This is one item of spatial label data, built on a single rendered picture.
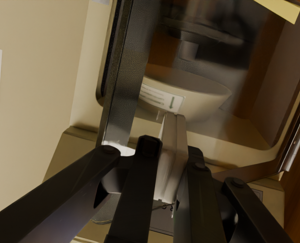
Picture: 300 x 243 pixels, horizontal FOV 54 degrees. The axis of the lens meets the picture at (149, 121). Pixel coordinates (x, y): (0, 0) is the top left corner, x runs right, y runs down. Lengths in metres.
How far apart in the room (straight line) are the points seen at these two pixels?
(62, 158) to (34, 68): 0.55
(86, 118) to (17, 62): 0.55
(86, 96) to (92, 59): 0.05
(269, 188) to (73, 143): 0.28
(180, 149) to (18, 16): 0.82
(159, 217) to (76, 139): 0.15
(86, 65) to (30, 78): 0.54
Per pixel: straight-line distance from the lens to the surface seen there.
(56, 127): 0.95
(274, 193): 0.45
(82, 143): 0.41
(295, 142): 0.43
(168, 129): 0.17
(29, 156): 1.03
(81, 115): 0.43
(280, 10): 0.29
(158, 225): 0.39
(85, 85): 0.42
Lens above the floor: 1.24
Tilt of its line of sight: 19 degrees up
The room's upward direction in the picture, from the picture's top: 165 degrees counter-clockwise
